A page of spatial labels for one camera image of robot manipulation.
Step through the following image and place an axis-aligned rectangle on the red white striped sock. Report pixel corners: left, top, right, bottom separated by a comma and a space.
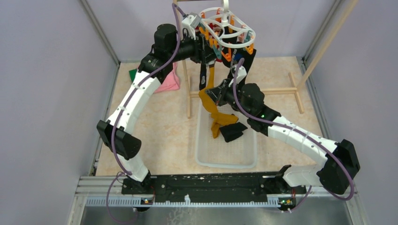
208, 23, 223, 36

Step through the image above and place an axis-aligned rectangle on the black sock with grey patches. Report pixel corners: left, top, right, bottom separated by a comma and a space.
223, 48, 257, 86

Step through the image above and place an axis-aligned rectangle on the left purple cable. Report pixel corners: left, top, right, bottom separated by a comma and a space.
106, 3, 187, 225

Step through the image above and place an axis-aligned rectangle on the yellow sock with brown stripes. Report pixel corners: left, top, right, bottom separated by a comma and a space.
210, 112, 238, 139

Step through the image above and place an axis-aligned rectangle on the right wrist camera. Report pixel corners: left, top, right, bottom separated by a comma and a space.
229, 64, 247, 87

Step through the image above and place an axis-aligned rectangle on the wooden drying rack frame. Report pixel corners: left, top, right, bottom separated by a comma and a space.
173, 0, 360, 119

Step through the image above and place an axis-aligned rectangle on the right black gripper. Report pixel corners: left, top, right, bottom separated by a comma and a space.
205, 78, 252, 118

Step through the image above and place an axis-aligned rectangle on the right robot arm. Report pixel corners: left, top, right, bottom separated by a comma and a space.
205, 79, 360, 196

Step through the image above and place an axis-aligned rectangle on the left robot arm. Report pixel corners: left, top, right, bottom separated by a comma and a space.
97, 23, 216, 194

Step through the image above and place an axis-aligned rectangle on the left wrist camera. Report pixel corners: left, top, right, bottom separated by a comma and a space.
182, 13, 201, 40

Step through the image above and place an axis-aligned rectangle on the white plastic basket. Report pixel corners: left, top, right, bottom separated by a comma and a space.
195, 103, 258, 169

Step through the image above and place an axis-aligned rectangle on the white round clip hanger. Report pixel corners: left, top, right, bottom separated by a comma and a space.
199, 0, 256, 52

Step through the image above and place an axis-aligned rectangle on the pink cloth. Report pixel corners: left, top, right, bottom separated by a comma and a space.
154, 62, 180, 93

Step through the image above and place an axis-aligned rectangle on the black sock plain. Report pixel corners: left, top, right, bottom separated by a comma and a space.
220, 122, 248, 143

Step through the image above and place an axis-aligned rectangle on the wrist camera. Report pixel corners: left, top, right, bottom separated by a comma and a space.
182, 13, 201, 40
229, 64, 247, 87

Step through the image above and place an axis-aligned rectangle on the green cloth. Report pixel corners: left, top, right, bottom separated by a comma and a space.
129, 68, 138, 83

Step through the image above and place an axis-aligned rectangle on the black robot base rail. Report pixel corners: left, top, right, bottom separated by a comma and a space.
121, 166, 307, 207

